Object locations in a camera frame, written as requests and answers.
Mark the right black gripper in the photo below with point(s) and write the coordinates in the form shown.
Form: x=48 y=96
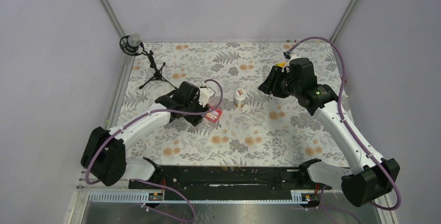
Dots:
x=268 y=86

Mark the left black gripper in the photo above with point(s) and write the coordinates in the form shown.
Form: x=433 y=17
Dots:
x=194 y=119

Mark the red pill organizer box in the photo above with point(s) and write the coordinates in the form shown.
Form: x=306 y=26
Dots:
x=216 y=112

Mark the white orange pill bottle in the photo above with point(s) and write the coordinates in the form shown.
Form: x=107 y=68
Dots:
x=240 y=97

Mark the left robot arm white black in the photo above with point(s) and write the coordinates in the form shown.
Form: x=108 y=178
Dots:
x=105 y=156

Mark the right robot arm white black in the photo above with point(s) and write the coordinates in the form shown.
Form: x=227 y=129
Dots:
x=369 y=175

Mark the yellow green plastic tool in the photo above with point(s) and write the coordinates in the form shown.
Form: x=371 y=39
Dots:
x=281 y=64

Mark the floral patterned table mat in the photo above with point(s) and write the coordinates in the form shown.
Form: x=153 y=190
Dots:
x=268 y=131

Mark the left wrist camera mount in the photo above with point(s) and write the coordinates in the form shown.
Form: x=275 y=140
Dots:
x=205 y=94

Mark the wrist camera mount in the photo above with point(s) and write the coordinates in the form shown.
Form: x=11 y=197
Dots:
x=205 y=94
x=289 y=56

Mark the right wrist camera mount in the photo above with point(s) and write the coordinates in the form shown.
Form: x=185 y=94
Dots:
x=289 y=56

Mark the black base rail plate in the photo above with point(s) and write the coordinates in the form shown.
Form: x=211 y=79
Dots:
x=249 y=182

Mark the white slotted cable duct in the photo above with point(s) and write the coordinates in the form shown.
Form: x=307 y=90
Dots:
x=157 y=197

